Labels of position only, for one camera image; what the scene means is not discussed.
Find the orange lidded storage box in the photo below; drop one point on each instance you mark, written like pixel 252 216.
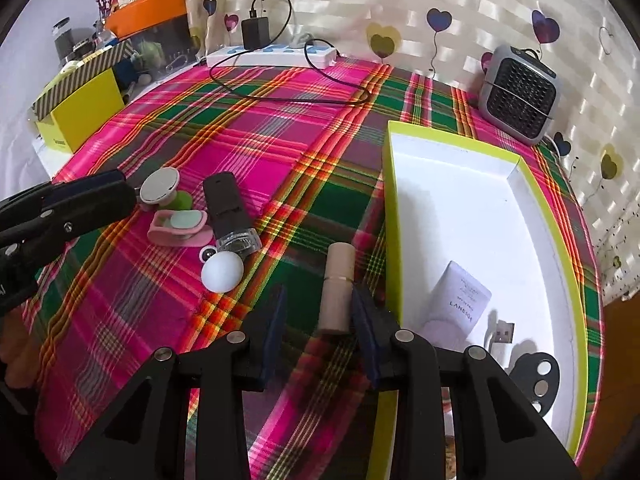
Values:
pixel 150 7

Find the glass jar black lid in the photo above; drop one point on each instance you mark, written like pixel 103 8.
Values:
pixel 62 40

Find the person's left hand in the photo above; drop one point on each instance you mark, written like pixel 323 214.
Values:
pixel 15 350

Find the white side table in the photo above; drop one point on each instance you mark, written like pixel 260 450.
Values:
pixel 45 160

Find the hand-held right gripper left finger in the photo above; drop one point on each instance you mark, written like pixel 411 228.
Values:
pixel 275 330

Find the heart-print striped curtain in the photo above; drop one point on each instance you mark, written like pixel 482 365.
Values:
pixel 400 0

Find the lilac cream tube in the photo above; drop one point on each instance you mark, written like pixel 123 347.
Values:
pixel 460 295

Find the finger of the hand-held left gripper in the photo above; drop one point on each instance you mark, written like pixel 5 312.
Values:
pixel 95 210
pixel 85 186

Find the beige lipstick tube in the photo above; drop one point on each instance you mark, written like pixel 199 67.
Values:
pixel 336 285

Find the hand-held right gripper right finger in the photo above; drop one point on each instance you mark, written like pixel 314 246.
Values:
pixel 362 330

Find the white power strip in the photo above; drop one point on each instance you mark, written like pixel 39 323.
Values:
pixel 280 57

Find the green plush toy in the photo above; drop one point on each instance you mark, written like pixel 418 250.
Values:
pixel 147 52

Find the black oval palette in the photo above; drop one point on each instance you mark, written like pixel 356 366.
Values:
pixel 525 370

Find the white round compact mirror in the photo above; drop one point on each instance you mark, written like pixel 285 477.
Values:
pixel 160 185

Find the yellow-green cardboard box tray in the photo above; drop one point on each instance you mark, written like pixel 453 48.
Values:
pixel 450 220

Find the yellow box striped lid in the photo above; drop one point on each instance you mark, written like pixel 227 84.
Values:
pixel 85 110

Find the black power adapter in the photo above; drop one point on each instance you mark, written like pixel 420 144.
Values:
pixel 255 34

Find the white ball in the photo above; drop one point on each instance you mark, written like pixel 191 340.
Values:
pixel 222 272

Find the black trimmer clear cap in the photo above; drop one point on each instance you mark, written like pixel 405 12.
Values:
pixel 225 200

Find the grey portable heater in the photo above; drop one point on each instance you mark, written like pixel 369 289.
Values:
pixel 520 95

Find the pink green plaid tablecloth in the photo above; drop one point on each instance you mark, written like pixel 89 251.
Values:
pixel 250 150

